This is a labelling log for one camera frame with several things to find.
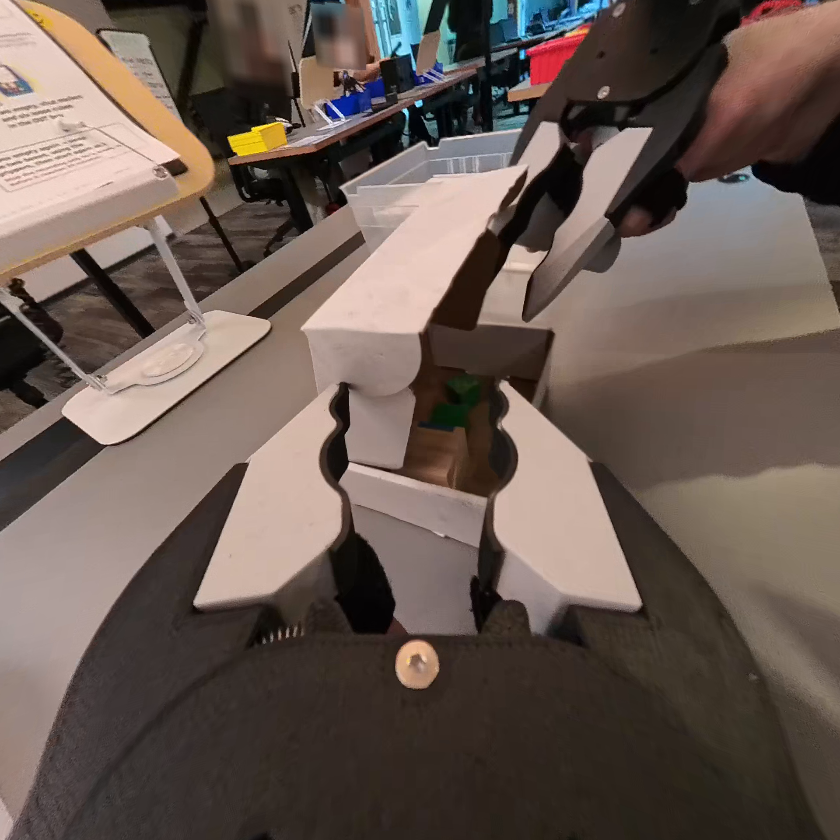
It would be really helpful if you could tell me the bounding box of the long wooden work table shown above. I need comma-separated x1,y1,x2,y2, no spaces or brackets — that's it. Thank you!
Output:
226,62,483,237

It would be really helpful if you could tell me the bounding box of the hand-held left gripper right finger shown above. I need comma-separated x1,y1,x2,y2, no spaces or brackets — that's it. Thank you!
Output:
476,382,644,636

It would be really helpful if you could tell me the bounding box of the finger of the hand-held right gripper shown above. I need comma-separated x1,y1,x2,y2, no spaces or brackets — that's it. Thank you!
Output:
489,121,585,253
521,126,655,322

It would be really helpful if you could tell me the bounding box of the wooden cube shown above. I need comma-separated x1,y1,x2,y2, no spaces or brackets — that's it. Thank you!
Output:
403,427,468,488

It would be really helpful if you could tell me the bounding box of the person's right forearm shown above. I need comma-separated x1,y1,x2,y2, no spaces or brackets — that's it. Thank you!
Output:
753,141,840,207

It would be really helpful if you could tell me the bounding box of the printed instruction sheet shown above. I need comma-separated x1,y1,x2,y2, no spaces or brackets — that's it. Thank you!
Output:
0,0,181,227

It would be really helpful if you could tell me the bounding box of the white text sign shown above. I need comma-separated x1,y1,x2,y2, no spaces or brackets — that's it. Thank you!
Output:
98,29,188,129

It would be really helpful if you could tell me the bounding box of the red plastic bin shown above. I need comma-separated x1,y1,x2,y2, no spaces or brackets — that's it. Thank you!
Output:
525,31,595,86

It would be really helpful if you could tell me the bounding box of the stack of yellow trays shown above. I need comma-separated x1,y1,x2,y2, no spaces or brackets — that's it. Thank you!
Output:
226,121,290,157

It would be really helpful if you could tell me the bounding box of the person's right hand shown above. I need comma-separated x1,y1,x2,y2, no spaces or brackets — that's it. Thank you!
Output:
617,20,840,238

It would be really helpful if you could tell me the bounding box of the white cardboard box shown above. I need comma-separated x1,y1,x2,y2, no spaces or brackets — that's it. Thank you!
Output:
301,164,555,549

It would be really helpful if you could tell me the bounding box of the black office chair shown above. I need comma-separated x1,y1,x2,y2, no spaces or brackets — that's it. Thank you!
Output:
236,177,309,258

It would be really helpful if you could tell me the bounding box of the clear plastic bin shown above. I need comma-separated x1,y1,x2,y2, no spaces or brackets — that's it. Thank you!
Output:
340,128,526,247

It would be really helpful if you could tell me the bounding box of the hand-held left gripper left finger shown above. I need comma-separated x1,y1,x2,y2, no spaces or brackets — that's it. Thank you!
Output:
192,382,361,621

